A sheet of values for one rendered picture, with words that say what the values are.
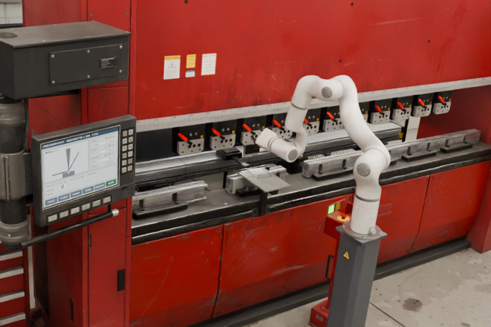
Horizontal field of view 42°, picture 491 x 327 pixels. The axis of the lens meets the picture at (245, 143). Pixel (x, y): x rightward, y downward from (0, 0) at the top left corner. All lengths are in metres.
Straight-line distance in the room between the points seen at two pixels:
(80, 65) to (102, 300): 1.33
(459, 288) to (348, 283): 1.78
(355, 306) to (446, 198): 1.82
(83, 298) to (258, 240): 1.10
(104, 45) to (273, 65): 1.29
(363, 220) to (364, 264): 0.23
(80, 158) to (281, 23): 1.46
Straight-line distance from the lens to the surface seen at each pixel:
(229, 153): 3.85
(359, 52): 3.93
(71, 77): 2.44
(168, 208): 3.43
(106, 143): 2.59
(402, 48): 4.19
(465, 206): 5.18
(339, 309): 3.37
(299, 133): 3.20
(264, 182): 3.58
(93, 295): 3.28
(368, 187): 3.04
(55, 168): 2.49
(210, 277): 3.73
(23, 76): 2.35
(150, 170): 3.67
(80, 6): 2.72
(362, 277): 3.25
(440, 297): 4.76
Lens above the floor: 2.48
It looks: 21 degrees down
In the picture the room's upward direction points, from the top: 5 degrees clockwise
